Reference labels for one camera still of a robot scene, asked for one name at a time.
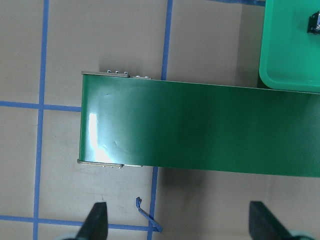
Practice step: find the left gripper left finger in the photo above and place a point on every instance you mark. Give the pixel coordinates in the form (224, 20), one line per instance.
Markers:
(95, 226)

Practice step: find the green conveyor belt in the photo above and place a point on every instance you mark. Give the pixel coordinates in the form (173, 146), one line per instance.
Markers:
(144, 122)

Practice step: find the green push button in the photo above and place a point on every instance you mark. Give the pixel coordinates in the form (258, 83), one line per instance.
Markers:
(314, 24)

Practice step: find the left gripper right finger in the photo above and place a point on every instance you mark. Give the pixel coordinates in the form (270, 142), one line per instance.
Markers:
(263, 225)

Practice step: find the green plastic tray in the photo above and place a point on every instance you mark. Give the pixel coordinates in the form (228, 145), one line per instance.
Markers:
(290, 56)

